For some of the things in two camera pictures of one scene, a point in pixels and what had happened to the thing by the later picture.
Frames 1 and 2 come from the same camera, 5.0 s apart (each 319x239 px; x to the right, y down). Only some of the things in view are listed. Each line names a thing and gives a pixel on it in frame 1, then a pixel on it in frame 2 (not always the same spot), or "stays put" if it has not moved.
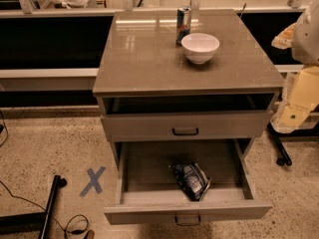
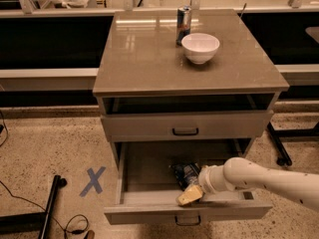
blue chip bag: [192, 179] stays put
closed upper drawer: [187, 125] stays put
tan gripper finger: [284, 39] → [211, 180]
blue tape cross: [94, 181] stays put
